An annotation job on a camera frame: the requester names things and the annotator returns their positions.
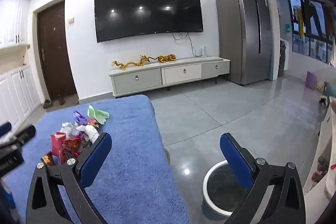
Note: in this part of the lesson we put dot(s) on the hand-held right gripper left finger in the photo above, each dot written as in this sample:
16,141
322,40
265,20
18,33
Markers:
97,158

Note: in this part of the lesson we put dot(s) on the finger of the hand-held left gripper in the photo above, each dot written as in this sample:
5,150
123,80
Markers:
24,134
5,129

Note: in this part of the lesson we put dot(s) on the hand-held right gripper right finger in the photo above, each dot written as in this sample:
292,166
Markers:
236,161

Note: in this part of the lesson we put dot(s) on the red printed packet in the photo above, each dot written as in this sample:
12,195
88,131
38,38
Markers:
72,145

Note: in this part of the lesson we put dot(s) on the white round trash bin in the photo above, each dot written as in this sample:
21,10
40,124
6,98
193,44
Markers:
218,187

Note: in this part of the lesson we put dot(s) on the red carton box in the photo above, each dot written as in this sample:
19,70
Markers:
56,146

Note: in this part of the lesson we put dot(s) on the orange snack packet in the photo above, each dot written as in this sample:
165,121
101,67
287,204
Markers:
48,159

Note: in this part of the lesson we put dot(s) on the red snack packet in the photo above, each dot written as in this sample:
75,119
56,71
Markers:
92,123

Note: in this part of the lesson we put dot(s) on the silver wrapper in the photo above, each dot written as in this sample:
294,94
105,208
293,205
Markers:
68,127

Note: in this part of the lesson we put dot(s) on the purple plastic bag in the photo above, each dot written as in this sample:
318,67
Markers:
79,117

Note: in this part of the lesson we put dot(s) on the white plastic bag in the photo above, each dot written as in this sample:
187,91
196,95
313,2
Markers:
92,133

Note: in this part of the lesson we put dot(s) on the blue fluffy blanket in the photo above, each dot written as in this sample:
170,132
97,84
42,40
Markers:
131,148

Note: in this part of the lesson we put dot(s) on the white floor cabinets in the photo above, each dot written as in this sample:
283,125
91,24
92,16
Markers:
18,95

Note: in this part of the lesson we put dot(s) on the dark shoe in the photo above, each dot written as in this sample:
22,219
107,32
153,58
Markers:
47,104
61,100

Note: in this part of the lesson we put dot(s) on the green plastic bag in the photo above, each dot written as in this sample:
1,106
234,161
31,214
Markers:
98,115

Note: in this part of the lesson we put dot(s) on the grey television cabinet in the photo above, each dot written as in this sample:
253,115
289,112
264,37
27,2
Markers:
136,79

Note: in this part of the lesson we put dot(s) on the brown wooden door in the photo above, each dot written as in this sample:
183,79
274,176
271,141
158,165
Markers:
55,50

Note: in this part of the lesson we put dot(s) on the golden dragon figurine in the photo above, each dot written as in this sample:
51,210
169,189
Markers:
131,64

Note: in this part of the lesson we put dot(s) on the washing machine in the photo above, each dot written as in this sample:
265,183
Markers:
283,58

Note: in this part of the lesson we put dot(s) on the white router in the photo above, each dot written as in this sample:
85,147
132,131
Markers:
204,52

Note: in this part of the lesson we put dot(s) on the golden tiger figurine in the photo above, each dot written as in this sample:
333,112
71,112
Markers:
168,58

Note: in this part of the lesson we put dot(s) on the grey steel refrigerator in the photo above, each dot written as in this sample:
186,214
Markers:
241,35

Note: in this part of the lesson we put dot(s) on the balcony window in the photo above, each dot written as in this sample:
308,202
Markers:
315,48

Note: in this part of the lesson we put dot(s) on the yellow hanging garment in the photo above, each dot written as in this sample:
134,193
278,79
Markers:
299,20

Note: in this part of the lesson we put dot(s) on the dark hanging garment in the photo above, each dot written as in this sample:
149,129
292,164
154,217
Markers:
313,16

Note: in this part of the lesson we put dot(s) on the white wall cabinets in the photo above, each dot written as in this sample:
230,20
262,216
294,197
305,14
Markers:
13,22

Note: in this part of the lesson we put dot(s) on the wall switch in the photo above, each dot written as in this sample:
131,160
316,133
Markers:
71,20

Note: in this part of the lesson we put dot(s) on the black wall television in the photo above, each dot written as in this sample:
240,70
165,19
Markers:
147,11

